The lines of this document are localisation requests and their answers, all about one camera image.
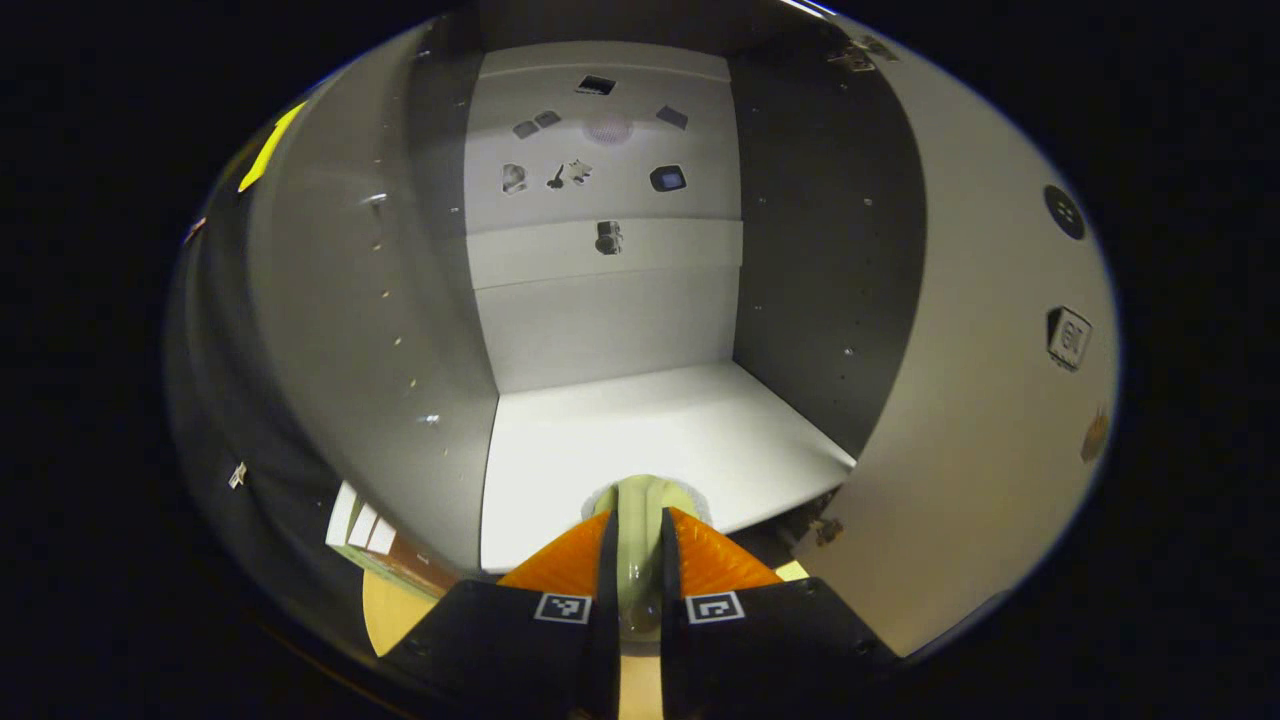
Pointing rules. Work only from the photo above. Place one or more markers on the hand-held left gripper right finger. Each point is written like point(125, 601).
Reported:
point(672, 660)

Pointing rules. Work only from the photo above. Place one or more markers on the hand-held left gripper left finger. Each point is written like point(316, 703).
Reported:
point(605, 640)

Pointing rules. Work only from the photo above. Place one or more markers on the beige cabinet door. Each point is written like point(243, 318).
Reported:
point(980, 420)

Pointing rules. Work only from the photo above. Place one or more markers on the metal door hinge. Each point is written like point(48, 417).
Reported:
point(822, 525)
point(858, 52)

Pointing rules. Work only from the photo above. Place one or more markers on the grey cabinet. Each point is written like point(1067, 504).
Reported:
point(600, 320)

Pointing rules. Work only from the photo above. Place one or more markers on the dark brown book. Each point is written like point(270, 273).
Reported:
point(362, 528)

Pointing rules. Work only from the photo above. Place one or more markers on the green book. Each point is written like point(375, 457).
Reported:
point(342, 515)

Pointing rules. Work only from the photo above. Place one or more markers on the white clip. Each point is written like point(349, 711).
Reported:
point(237, 475)

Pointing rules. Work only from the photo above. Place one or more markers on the black backdrop cloth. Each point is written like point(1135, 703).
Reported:
point(210, 360)

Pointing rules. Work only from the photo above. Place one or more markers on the pink clip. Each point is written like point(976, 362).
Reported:
point(195, 230)

